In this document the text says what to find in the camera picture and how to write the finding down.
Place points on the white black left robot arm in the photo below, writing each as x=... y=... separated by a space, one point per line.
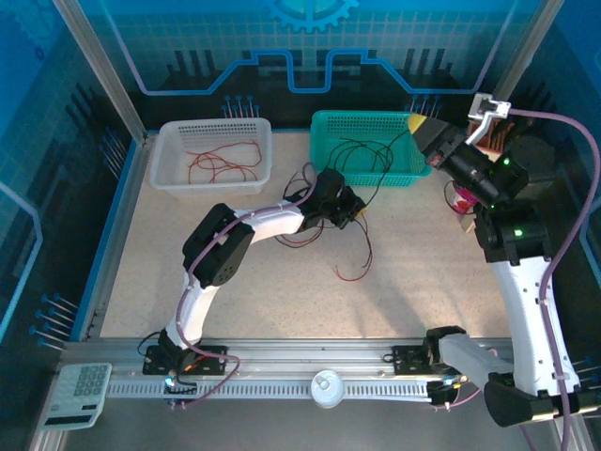
x=277 y=223

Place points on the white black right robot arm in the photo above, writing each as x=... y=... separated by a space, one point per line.
x=530 y=329

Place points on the teal plastic basket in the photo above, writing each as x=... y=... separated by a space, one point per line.
x=404 y=160

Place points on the pink yogurt cup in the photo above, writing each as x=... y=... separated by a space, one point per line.
x=462 y=199

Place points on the white plastic basket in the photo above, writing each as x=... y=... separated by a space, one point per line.
x=169 y=178

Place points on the grey calculator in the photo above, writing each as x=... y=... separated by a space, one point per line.
x=77 y=394

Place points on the aluminium frame post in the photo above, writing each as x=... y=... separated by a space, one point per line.
x=101 y=70
x=521 y=51

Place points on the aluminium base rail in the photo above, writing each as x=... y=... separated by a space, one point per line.
x=305 y=350

